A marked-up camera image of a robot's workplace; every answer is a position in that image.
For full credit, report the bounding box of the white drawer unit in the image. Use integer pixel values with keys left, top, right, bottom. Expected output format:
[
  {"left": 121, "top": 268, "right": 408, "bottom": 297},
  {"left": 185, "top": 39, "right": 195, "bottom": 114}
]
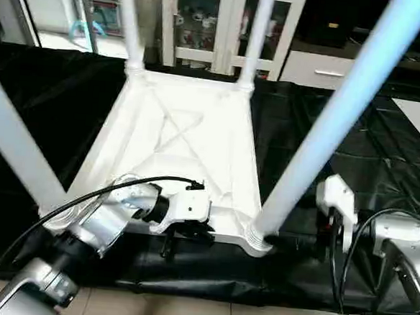
[{"left": 280, "top": 49, "right": 356, "bottom": 91}]

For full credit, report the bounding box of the black work surface mat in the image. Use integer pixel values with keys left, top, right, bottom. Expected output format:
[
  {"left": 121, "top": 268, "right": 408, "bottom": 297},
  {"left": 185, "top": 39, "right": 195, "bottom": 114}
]
[{"left": 0, "top": 40, "right": 420, "bottom": 315}]

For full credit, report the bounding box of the white glass door cabinet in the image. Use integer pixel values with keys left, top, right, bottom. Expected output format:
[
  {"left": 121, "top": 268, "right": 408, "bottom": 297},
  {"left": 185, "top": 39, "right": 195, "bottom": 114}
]
[{"left": 154, "top": 0, "right": 309, "bottom": 84}]

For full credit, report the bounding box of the black equipment box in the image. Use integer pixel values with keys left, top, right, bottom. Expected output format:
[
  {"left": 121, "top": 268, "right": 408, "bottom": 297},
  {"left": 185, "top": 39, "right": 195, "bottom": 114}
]
[{"left": 308, "top": 0, "right": 362, "bottom": 50}]

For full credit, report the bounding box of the colourful background box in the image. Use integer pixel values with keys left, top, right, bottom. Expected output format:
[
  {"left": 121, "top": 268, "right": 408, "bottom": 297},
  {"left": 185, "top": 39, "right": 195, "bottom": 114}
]
[{"left": 68, "top": 0, "right": 129, "bottom": 45}]

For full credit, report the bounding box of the black vertical pole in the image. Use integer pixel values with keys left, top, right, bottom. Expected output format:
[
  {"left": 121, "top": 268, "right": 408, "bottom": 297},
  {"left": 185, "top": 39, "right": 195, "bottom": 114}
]
[{"left": 4, "top": 0, "right": 46, "bottom": 47}]

